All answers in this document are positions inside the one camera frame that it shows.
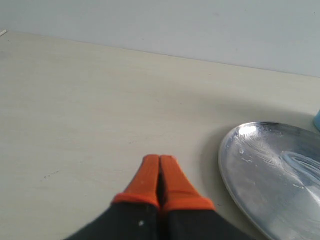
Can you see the round steel plate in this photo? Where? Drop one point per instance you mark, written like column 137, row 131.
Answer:
column 272, row 172

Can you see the blue soap pump bottle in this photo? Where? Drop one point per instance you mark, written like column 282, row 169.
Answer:
column 316, row 121

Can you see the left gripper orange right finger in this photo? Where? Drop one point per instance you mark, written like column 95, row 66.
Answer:
column 188, row 215

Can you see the left gripper left finger with orange tip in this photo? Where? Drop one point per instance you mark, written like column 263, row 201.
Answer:
column 132, row 214

